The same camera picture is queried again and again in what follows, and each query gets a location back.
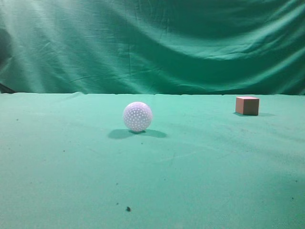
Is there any white dimpled ball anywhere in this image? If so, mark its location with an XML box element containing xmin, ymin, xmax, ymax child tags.
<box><xmin>123</xmin><ymin>102</ymin><xmax>153</xmax><ymax>132</ymax></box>

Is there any green backdrop cloth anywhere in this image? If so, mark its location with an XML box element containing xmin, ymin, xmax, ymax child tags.
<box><xmin>0</xmin><ymin>0</ymin><xmax>305</xmax><ymax>95</ymax></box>

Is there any green table cloth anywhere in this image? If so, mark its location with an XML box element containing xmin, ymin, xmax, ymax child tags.
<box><xmin>0</xmin><ymin>93</ymin><xmax>305</xmax><ymax>229</ymax></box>

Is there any red cube block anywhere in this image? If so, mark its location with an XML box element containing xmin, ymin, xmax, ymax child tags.
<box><xmin>235</xmin><ymin>96</ymin><xmax>260</xmax><ymax>116</ymax></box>

